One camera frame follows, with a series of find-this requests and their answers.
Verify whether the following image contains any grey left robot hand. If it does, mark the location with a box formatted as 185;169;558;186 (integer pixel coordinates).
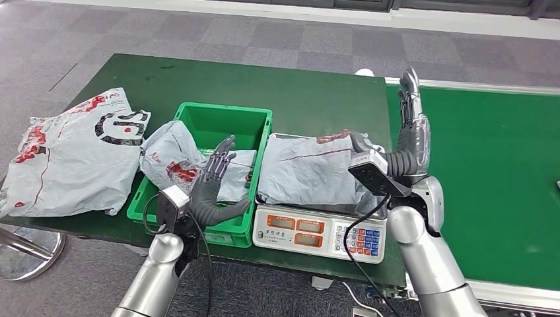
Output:
189;134;252;229

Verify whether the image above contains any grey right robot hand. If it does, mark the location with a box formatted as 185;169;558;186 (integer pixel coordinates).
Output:
349;66;432;178

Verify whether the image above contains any green conveyor belt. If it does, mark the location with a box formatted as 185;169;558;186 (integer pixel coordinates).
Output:
384;77;560;314

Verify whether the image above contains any green plastic crate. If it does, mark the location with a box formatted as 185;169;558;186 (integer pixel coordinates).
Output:
127;102;273;248

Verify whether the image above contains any white scale with steel tray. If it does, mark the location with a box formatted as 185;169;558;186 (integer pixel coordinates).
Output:
252;133;389;265

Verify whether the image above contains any large grey bag, black print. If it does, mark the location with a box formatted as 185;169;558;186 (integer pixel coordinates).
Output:
0;87;152;219

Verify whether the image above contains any white table foot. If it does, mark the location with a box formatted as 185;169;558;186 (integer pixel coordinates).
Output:
311;275;334;291

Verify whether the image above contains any chrome stool base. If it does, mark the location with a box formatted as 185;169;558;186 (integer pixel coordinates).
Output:
0;227;67;282

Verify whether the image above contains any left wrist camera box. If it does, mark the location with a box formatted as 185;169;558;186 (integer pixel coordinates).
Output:
156;185;191;232

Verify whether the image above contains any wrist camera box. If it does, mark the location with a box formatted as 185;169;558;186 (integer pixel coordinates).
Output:
347;150;412;199
156;185;191;232

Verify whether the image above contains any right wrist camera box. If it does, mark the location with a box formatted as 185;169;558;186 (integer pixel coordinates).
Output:
347;150;412;199

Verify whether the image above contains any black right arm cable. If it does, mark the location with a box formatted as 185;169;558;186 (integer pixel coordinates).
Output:
342;194;403;317

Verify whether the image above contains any white floor cable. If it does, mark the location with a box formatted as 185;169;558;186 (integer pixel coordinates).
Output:
341;282;384;317

